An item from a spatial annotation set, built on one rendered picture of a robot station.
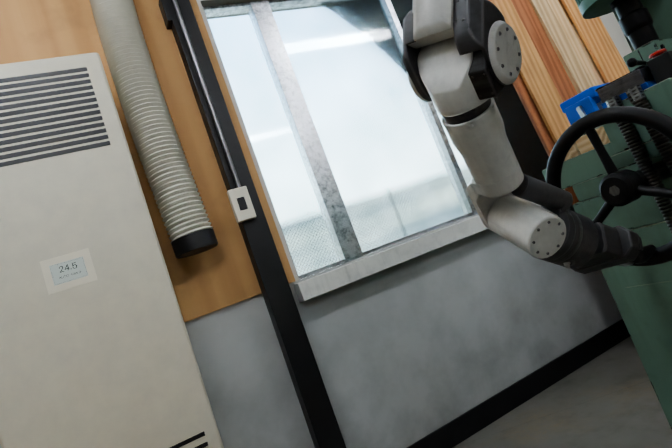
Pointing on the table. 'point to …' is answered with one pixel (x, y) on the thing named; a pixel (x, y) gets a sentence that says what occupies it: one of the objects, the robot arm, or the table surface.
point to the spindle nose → (634, 19)
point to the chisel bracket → (649, 49)
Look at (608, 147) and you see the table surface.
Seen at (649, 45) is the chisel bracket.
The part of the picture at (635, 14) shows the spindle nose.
